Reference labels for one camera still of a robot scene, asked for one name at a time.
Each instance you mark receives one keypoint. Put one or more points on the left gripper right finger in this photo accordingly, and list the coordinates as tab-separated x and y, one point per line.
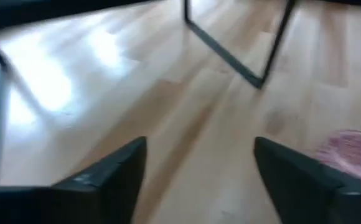
308	193

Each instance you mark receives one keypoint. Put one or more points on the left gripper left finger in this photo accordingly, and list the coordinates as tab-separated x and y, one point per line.
90	193

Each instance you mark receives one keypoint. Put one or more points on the pink patterned candle holder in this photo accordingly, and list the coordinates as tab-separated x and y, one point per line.
351	152

